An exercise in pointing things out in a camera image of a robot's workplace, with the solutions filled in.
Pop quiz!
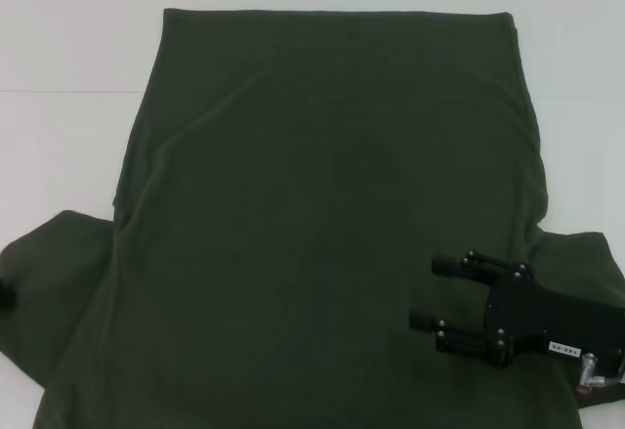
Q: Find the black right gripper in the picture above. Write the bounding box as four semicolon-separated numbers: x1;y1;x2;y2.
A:
408;249;625;379

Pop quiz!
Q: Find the dark green t-shirt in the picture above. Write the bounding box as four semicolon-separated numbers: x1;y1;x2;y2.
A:
0;7;625;429

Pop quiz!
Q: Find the right arm cable with connector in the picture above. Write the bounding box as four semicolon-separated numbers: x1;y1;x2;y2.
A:
575;350;625;395

